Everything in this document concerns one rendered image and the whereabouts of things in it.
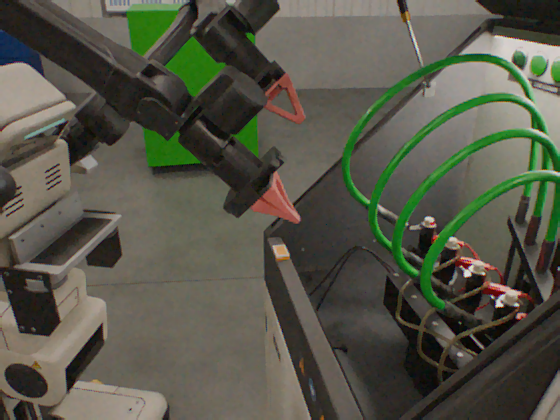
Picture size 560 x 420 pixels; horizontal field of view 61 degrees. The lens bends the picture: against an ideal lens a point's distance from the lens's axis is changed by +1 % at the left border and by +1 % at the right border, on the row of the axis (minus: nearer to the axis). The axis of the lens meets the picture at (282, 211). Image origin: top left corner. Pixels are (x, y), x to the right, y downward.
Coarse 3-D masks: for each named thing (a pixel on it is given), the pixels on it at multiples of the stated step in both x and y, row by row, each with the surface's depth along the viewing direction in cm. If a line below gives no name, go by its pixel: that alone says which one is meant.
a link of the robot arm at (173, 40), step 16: (192, 0) 114; (224, 0) 115; (192, 16) 117; (176, 32) 115; (160, 48) 113; (176, 48) 115; (96, 96) 105; (80, 112) 104; (96, 112) 104; (128, 128) 109; (112, 144) 109
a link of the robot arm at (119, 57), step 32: (0, 0) 54; (32, 0) 55; (32, 32) 56; (64, 32) 56; (96, 32) 59; (64, 64) 58; (96, 64) 57; (128, 64) 58; (160, 64) 63; (128, 96) 59; (160, 96) 58
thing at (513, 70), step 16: (432, 64) 76; (448, 64) 77; (496, 64) 79; (512, 64) 79; (400, 80) 77; (416, 80) 77; (384, 96) 77; (528, 96) 83; (368, 112) 77; (352, 144) 79; (352, 192) 83; (528, 192) 92
